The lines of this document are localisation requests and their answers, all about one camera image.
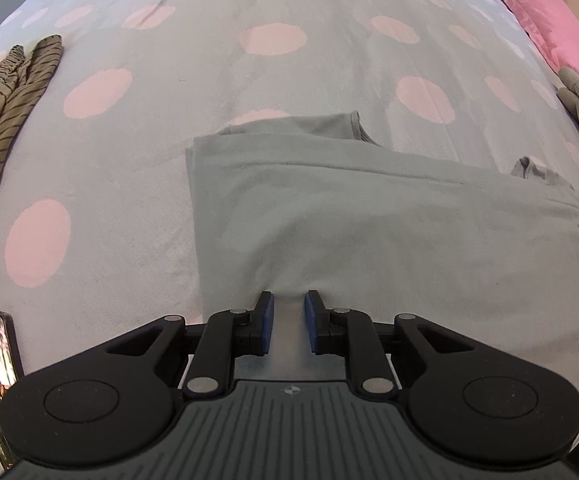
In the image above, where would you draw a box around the grey t-shirt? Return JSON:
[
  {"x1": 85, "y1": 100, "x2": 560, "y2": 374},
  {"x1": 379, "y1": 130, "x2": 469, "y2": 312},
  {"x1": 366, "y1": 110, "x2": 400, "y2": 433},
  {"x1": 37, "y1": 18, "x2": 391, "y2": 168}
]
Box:
[{"x1": 186, "y1": 114, "x2": 579, "y2": 391}]

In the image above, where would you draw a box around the grey pink polka-dot bedspread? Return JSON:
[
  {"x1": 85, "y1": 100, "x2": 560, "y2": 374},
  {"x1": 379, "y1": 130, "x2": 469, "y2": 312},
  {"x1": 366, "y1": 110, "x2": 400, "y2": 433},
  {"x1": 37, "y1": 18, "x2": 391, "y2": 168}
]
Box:
[{"x1": 0, "y1": 0, "x2": 579, "y2": 373}]

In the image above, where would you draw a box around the pink pillow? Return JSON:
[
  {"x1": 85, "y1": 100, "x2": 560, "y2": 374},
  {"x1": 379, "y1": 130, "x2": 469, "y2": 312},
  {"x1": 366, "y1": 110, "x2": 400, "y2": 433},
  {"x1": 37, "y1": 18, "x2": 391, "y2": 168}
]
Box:
[{"x1": 502, "y1": 0, "x2": 579, "y2": 75}]

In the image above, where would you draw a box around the brown striped garment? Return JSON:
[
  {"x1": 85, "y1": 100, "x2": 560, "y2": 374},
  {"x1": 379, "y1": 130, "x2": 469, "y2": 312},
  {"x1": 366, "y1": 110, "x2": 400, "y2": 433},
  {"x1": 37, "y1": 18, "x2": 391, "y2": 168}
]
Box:
[{"x1": 0, "y1": 35, "x2": 64, "y2": 182}]

